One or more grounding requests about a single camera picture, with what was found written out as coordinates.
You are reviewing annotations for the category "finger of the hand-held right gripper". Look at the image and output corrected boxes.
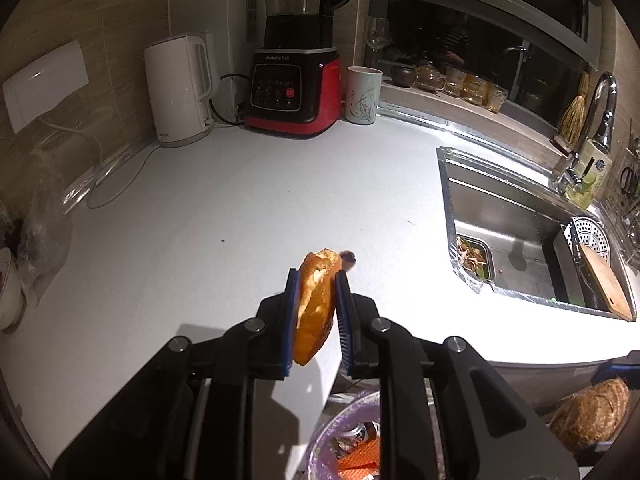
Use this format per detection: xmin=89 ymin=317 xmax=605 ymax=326
xmin=567 ymin=437 xmax=618 ymax=476
xmin=595 ymin=351 xmax=640 ymax=386

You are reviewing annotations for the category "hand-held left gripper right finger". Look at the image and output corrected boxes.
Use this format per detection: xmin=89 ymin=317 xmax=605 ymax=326
xmin=334 ymin=269 xmax=581 ymax=480

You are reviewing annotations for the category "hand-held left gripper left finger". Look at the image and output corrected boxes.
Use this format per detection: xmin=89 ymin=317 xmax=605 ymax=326
xmin=50 ymin=268 xmax=301 ymax=480

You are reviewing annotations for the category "orange bread piece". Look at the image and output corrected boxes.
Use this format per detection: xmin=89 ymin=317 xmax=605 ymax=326
xmin=292 ymin=247 xmax=343 ymax=366

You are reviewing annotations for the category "round bin with purple bag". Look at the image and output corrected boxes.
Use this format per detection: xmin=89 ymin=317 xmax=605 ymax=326
xmin=305 ymin=390 xmax=386 ymax=480

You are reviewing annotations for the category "orange foam fruit net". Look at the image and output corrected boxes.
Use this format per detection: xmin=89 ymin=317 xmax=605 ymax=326
xmin=337 ymin=440 xmax=383 ymax=480

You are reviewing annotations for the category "wooden cutting board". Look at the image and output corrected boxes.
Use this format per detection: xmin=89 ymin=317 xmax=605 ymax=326
xmin=575 ymin=245 xmax=637 ymax=322

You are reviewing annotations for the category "white steamer rack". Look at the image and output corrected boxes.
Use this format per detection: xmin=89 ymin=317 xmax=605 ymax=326
xmin=564 ymin=216 xmax=613 ymax=266

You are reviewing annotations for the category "sink strainer with food scraps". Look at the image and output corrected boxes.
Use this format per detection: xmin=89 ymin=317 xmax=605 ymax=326
xmin=455 ymin=235 xmax=493 ymax=281

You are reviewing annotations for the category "stainless steel sink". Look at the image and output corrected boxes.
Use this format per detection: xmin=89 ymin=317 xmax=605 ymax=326
xmin=436 ymin=146 xmax=640 ymax=322

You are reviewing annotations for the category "green dish soap bottle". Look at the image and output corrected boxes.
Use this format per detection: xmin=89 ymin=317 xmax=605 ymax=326
xmin=570 ymin=140 xmax=615 ymax=208

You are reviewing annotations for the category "red black blender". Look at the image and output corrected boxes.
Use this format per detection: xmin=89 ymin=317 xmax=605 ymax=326
xmin=243 ymin=0 xmax=360 ymax=139

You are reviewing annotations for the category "white printed mug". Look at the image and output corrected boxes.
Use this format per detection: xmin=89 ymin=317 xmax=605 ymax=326
xmin=345 ymin=66 xmax=383 ymax=126

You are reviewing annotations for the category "white electric kettle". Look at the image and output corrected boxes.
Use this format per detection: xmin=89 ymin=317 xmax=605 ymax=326
xmin=143 ymin=31 xmax=216 ymax=149

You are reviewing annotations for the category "straw brush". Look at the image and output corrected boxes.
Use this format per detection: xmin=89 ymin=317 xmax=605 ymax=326
xmin=552 ymin=71 xmax=592 ymax=153

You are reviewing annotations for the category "dark teapot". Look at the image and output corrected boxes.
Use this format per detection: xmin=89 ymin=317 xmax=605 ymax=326
xmin=390 ymin=62 xmax=417 ymax=88

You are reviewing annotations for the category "chrome faucet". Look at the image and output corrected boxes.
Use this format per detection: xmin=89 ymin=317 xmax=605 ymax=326
xmin=555 ymin=71 xmax=619 ymax=191

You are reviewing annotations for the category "glass teapot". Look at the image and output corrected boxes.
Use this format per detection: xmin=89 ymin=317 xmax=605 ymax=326
xmin=415 ymin=62 xmax=447 ymax=92

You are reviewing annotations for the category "clear plastic bag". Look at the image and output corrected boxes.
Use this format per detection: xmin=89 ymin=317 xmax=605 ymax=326
xmin=10 ymin=145 xmax=126 ymax=306

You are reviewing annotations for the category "glass cup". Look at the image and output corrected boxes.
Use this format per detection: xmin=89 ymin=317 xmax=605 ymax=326
xmin=462 ymin=72 xmax=488 ymax=103
xmin=444 ymin=66 xmax=467 ymax=97
xmin=484 ymin=82 xmax=508 ymax=113

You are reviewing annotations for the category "white bowl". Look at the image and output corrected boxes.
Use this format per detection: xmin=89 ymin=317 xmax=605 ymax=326
xmin=0 ymin=247 xmax=28 ymax=333

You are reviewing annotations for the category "wine glass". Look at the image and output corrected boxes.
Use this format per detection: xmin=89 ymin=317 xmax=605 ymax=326
xmin=366 ymin=16 xmax=391 ymax=68

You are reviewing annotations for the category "dark window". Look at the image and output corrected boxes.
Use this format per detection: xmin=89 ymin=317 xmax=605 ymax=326
xmin=372 ymin=0 xmax=601 ymax=131

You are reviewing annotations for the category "wire dish rack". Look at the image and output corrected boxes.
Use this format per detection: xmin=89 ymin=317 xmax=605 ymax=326
xmin=600 ymin=135 xmax=640 ymax=271

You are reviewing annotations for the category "white power cable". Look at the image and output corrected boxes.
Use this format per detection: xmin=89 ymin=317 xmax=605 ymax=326
xmin=37 ymin=115 xmax=216 ymax=209

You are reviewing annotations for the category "black power cable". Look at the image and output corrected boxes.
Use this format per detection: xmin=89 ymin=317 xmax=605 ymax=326
xmin=209 ymin=73 xmax=251 ymax=126

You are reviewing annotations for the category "white wall socket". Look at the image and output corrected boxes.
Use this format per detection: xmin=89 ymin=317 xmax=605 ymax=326
xmin=2 ymin=41 xmax=90 ymax=133

